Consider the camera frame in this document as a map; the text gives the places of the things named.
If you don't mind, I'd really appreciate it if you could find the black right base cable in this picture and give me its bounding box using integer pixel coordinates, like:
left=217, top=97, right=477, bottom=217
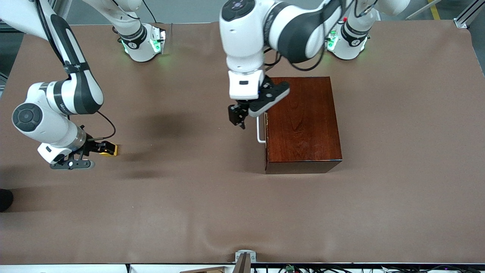
left=142, top=0, right=158, bottom=24

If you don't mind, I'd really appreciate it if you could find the yellow block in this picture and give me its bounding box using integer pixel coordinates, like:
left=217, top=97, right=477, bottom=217
left=99, top=143, right=118, bottom=157

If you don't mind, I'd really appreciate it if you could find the wooden drawer with white handle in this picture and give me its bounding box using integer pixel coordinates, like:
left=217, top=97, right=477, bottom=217
left=257, top=112, right=270, bottom=171

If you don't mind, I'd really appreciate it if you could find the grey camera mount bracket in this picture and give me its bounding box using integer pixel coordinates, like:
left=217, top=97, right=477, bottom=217
left=235, top=250, right=257, bottom=273

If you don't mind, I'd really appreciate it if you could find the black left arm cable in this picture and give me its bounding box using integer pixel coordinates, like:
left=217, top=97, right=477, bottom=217
left=264, top=0, right=379, bottom=72

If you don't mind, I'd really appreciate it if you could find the black round object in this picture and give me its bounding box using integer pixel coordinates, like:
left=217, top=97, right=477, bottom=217
left=0, top=188, right=14, bottom=213

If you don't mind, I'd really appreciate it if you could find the aluminium frame profile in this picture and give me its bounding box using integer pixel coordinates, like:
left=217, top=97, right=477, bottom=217
left=454, top=0, right=485, bottom=29

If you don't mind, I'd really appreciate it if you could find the dark brown wooden cabinet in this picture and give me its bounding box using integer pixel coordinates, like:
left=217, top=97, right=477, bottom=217
left=264, top=76, right=343, bottom=175

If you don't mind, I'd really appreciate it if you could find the brown table cover mat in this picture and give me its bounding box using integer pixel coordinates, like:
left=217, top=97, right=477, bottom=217
left=0, top=21, right=485, bottom=265

